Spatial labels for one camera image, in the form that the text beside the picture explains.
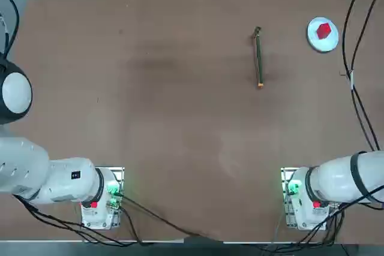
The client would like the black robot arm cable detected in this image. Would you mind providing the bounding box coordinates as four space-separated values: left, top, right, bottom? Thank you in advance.
349 0 382 152
341 0 380 152
0 0 20 59

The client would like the black floor cable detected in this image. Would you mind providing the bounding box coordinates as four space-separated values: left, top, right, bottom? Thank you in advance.
11 194 145 246
119 194 224 239
295 185 384 246

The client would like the red wooden cube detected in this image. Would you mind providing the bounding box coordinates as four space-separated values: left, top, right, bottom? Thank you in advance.
316 22 332 40

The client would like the claw hammer with orange-tipped handle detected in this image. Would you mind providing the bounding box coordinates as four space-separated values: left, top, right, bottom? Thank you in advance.
251 26 265 90

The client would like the light blue round plate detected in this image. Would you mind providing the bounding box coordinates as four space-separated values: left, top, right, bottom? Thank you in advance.
307 17 340 54

